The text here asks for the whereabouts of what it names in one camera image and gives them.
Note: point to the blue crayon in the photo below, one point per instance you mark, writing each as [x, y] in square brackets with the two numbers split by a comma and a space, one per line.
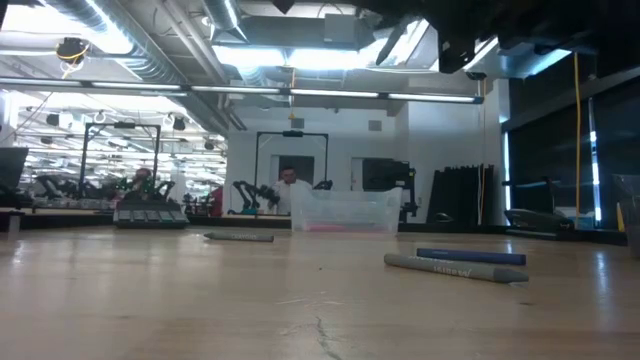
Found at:
[470, 256]

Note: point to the grey crayon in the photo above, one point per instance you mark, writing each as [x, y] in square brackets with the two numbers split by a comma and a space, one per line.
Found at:
[455, 268]
[240, 237]

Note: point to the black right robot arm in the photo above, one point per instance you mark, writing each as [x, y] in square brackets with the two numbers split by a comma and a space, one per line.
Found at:
[550, 20]

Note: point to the background black robot arm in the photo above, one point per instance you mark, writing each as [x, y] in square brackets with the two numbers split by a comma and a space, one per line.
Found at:
[250, 192]

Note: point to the long ceiling light bar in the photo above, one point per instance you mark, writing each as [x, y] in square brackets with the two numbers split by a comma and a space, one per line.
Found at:
[235, 89]

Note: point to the black machine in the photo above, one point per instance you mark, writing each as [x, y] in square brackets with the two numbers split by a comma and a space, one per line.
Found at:
[387, 175]

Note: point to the black curtain panels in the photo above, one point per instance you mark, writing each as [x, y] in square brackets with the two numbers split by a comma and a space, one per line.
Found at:
[460, 195]

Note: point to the clear plastic bin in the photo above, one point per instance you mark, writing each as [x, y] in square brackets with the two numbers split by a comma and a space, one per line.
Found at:
[345, 210]

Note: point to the person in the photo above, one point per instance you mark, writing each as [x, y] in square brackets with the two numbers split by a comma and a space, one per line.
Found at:
[287, 192]
[142, 182]

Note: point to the red object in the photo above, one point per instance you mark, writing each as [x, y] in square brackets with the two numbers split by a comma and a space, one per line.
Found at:
[216, 200]

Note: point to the black monitor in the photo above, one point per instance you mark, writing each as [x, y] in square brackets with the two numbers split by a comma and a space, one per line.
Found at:
[11, 167]

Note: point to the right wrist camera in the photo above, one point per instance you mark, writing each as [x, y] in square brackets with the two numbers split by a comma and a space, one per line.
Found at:
[457, 52]

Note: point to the black rig frame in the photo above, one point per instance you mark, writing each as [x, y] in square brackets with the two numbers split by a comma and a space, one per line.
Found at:
[292, 133]
[120, 125]

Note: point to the black aluminium table frame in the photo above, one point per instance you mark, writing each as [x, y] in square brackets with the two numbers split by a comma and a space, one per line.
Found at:
[240, 220]

